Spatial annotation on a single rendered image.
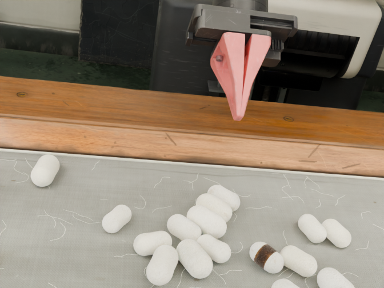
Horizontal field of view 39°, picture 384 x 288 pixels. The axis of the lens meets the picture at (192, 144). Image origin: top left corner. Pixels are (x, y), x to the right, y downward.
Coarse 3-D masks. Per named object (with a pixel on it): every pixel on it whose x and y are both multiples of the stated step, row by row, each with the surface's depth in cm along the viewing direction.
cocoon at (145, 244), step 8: (152, 232) 45; (160, 232) 45; (136, 240) 44; (144, 240) 44; (152, 240) 44; (160, 240) 44; (168, 240) 45; (136, 248) 44; (144, 248) 44; (152, 248) 44
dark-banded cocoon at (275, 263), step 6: (252, 246) 46; (258, 246) 45; (252, 252) 46; (276, 252) 45; (252, 258) 46; (270, 258) 45; (276, 258) 45; (282, 258) 45; (270, 264) 44; (276, 264) 44; (282, 264) 45; (270, 270) 45; (276, 270) 45
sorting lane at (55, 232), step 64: (0, 192) 49; (64, 192) 50; (128, 192) 52; (192, 192) 53; (256, 192) 55; (320, 192) 57; (0, 256) 43; (64, 256) 44; (128, 256) 45; (320, 256) 48
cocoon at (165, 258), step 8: (160, 248) 43; (168, 248) 43; (160, 256) 42; (168, 256) 43; (176, 256) 43; (152, 264) 42; (160, 264) 42; (168, 264) 42; (176, 264) 43; (152, 272) 41; (160, 272) 41; (168, 272) 42; (152, 280) 42; (160, 280) 41; (168, 280) 42
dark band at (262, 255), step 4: (260, 248) 45; (264, 248) 45; (268, 248) 45; (272, 248) 45; (260, 252) 45; (264, 252) 45; (268, 252) 45; (272, 252) 45; (256, 256) 45; (260, 256) 45; (264, 256) 45; (268, 256) 45; (256, 260) 45; (260, 260) 45; (264, 260) 45; (260, 264) 45; (264, 264) 45
